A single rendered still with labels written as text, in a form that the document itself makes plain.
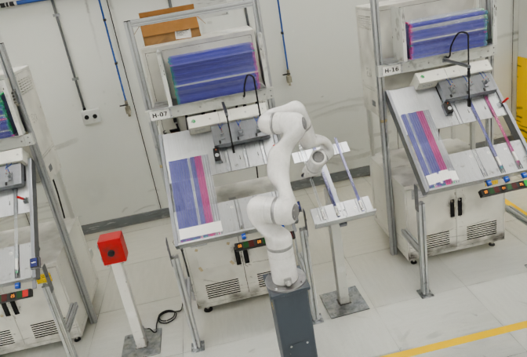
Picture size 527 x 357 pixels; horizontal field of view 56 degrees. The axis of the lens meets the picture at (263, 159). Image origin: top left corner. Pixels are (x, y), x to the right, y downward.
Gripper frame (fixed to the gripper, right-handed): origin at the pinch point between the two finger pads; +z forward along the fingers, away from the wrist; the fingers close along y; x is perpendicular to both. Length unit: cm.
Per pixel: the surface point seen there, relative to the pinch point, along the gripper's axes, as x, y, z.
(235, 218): 12.4, 46.4, 7.3
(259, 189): -19, 23, 69
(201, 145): -37, 56, 12
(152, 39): -110, 72, 2
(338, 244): 37.0, -11.2, 29.1
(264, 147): -26.6, 19.7, 10.3
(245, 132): -36.6, 29.0, 5.5
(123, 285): 30, 118, 35
